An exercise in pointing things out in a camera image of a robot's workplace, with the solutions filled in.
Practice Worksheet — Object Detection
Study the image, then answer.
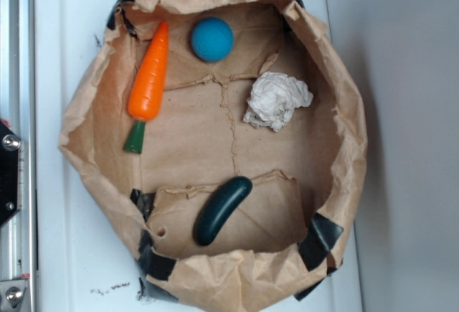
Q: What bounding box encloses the black mounting bracket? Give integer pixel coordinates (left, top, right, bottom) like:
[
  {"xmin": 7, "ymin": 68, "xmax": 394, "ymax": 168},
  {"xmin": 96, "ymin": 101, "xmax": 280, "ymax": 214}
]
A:
[{"xmin": 0, "ymin": 120, "xmax": 21, "ymax": 227}]

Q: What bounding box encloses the aluminium frame rail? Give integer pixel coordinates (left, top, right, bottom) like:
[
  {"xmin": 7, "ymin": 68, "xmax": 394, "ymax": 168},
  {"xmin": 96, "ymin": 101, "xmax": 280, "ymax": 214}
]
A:
[{"xmin": 1, "ymin": 0, "xmax": 39, "ymax": 311}]

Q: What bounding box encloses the white tray base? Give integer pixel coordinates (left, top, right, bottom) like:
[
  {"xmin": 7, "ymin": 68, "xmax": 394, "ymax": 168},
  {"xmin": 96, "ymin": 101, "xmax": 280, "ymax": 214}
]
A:
[{"xmin": 35, "ymin": 0, "xmax": 338, "ymax": 311}]

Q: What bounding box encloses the crumpled white paper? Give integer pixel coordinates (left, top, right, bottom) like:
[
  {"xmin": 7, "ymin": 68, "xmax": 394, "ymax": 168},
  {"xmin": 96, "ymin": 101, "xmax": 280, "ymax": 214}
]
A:
[{"xmin": 242, "ymin": 72, "xmax": 313, "ymax": 132}]

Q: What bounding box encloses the brown paper bag tray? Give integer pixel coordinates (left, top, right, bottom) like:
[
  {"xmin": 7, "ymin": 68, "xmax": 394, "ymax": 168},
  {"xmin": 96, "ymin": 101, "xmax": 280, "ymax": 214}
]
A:
[{"xmin": 59, "ymin": 0, "xmax": 367, "ymax": 311}]

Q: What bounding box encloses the blue ball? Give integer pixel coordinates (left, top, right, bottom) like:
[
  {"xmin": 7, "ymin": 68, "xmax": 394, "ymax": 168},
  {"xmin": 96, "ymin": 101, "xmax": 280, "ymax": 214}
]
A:
[{"xmin": 191, "ymin": 17, "xmax": 234, "ymax": 62}]

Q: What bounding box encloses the dark green plastic pickle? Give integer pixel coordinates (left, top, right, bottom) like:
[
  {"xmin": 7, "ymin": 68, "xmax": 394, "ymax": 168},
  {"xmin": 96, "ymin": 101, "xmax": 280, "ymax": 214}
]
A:
[{"xmin": 194, "ymin": 176, "xmax": 253, "ymax": 246}]

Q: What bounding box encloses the orange plastic carrot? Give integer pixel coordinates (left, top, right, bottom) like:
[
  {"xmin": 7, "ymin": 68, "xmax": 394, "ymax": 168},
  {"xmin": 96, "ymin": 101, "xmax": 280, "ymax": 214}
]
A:
[{"xmin": 123, "ymin": 21, "xmax": 169, "ymax": 154}]

